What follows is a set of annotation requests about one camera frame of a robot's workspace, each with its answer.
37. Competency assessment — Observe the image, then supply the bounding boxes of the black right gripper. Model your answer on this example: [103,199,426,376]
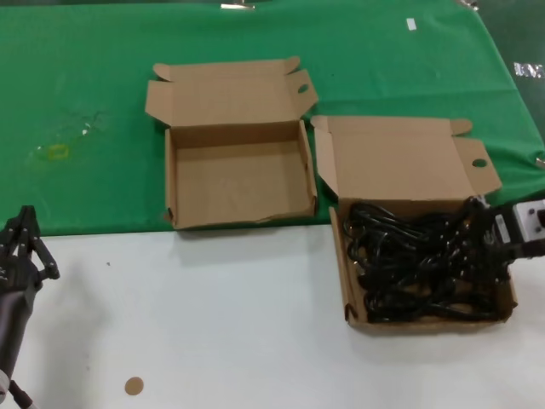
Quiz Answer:
[466,194,517,283]

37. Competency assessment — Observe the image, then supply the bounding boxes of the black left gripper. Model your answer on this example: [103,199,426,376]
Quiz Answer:
[0,204,61,372]

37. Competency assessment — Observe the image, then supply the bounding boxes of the cardboard box with round hole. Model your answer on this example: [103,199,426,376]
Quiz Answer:
[310,114,519,337]

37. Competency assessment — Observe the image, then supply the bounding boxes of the cardboard box with oval hole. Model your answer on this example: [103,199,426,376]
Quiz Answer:
[144,56,319,232]

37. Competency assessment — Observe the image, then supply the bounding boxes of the clear tape scraps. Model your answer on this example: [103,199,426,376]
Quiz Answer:
[63,110,107,138]

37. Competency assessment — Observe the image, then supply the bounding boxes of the silver foil patch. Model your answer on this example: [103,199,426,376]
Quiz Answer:
[513,62,545,79]

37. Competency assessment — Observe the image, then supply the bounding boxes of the green table cloth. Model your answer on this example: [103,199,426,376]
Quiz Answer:
[0,0,545,238]

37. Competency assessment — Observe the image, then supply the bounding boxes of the black power cable tangle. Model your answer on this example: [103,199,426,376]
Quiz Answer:
[342,199,512,325]

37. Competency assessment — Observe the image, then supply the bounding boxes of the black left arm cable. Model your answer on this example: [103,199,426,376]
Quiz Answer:
[7,378,38,409]

